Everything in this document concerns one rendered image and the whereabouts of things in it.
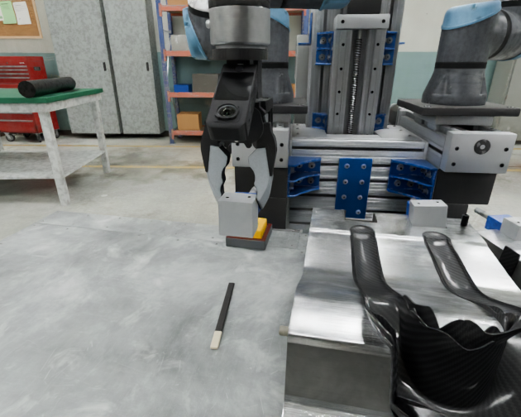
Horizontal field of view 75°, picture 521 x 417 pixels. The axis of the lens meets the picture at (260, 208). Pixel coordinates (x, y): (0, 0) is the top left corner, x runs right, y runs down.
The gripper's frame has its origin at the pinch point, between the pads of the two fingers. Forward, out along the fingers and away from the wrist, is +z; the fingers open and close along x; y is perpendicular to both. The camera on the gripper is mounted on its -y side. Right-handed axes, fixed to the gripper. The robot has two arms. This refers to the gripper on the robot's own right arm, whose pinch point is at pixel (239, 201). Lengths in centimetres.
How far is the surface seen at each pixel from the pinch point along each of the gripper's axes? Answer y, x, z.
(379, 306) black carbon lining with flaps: -15.7, -18.2, 3.4
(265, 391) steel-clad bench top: -18.0, -7.3, 15.0
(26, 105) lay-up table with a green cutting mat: 185, 218, 11
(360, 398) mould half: -23.5, -16.2, 6.8
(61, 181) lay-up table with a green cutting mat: 190, 208, 73
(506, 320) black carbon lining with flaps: -20.0, -26.6, 0.0
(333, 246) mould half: 0.9, -13.9, 6.5
